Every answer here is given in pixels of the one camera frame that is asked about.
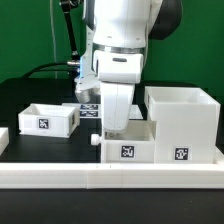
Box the white marker base plate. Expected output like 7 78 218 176
63 103 143 120

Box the white fence rail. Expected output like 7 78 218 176
0 163 224 189
0 127 9 155

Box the white front drawer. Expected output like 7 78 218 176
91 120 155 163

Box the white front fence rail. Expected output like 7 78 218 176
0 163 224 189

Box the white rear drawer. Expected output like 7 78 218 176
18 104 80 138

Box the white drawer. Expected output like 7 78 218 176
18 104 80 138
91 120 155 163

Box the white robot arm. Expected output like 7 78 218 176
75 0 183 133

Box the thin white cable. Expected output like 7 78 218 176
49 0 58 80

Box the white left fence rail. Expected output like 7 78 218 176
0 127 9 155

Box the black cable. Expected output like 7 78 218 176
21 61 81 80

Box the white drawer cabinet box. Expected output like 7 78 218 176
144 86 220 164

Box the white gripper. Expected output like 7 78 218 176
100 82 135 133

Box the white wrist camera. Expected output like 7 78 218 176
92 50 144 84

